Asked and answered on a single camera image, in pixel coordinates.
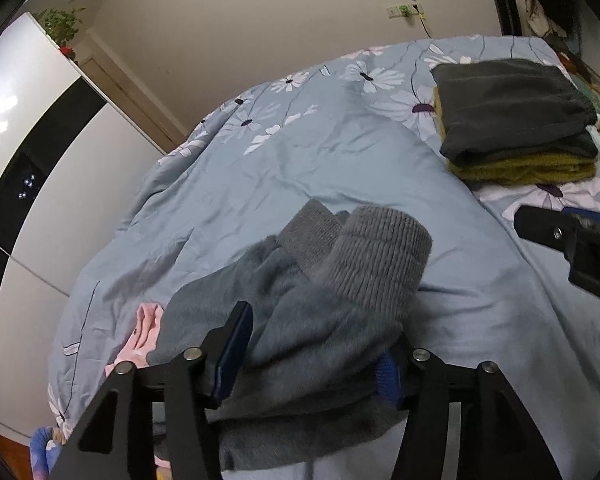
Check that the grey knit garment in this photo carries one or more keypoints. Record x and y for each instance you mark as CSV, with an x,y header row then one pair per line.
x,y
320,320

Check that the patterned cloth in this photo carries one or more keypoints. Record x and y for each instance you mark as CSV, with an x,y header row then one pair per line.
x,y
560,25

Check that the green potted plant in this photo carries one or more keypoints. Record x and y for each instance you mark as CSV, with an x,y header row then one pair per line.
x,y
60,25

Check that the folded dark grey garment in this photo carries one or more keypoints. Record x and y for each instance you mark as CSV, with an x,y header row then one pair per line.
x,y
510,105

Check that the pink fleece garment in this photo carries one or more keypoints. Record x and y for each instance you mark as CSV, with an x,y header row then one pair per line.
x,y
147,325

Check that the folded olive garment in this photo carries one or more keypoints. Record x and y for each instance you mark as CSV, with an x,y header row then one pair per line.
x,y
520,172

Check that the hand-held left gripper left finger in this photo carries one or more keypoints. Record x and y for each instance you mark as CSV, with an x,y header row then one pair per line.
x,y
230,360

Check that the dark wall frame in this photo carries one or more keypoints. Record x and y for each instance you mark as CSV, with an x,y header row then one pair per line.
x,y
505,7

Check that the white wall socket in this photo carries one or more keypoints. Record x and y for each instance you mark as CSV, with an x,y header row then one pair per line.
x,y
394,10

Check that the white wardrobe with black stripe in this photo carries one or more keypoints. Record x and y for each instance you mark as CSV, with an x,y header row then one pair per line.
x,y
35,70

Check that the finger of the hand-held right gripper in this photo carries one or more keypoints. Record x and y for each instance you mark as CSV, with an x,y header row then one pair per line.
x,y
590,212
545,227

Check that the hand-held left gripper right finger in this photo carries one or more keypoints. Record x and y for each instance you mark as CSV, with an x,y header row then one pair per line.
x,y
390,377

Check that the colourful floral blanket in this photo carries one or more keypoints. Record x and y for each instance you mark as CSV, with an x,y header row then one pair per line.
x,y
42,452

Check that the blue floral duvet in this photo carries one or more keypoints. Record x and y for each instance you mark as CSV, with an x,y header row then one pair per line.
x,y
330,160

